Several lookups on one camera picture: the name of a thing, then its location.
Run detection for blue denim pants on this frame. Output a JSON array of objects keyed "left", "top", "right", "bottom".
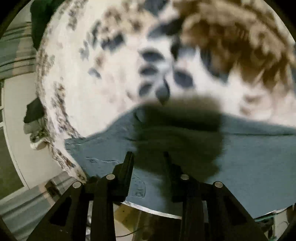
[{"left": 65, "top": 104, "right": 295, "bottom": 217}]

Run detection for grey folded cloth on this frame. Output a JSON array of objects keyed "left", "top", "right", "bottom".
[{"left": 23, "top": 118, "right": 49, "bottom": 150}]

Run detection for black folded cloth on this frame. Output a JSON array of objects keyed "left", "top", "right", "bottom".
[{"left": 23, "top": 97, "right": 45, "bottom": 123}]

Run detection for floral white bed sheet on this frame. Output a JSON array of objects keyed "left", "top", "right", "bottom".
[{"left": 36, "top": 1, "right": 295, "bottom": 180}]

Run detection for plaid grey curtain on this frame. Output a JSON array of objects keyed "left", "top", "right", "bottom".
[{"left": 0, "top": 22, "right": 36, "bottom": 80}]

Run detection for dark green garment pile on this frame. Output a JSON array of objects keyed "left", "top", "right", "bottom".
[{"left": 30, "top": 0, "right": 64, "bottom": 51}]

